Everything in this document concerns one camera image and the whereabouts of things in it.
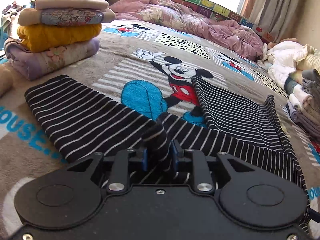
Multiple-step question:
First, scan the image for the black white striped garment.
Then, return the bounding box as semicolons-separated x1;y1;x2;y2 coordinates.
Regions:
15;77;309;239

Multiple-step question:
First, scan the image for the Mickey Mouse plush blanket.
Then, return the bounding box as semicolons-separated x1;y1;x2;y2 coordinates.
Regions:
1;20;319;237

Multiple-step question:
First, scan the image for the cream folded towel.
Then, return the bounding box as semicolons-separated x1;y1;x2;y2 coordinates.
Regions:
289;85;319;125

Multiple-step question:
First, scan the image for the lilac folded garment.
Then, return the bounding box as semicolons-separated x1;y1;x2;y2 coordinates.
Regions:
286;101;319;140

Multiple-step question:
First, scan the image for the white crumpled garment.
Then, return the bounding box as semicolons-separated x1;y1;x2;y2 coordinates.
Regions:
257;41;311;89

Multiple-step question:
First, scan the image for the lilac floral folded blanket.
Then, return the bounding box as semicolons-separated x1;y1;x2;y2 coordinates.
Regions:
4;37;99;81

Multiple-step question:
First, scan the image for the pink floral duvet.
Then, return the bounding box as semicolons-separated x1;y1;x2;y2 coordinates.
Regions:
109;0;263;60

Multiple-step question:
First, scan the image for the grey folded garment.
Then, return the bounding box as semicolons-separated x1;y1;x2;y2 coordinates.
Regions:
302;69;320;105

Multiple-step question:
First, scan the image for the yellow folded blanket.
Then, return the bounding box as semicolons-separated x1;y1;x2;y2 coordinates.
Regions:
17;23;102;53

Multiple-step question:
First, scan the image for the cream floral folded blanket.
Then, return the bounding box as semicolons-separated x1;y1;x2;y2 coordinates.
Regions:
18;0;116;27

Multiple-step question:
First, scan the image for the grey striped curtain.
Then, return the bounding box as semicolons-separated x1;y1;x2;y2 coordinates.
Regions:
241;0;305;42

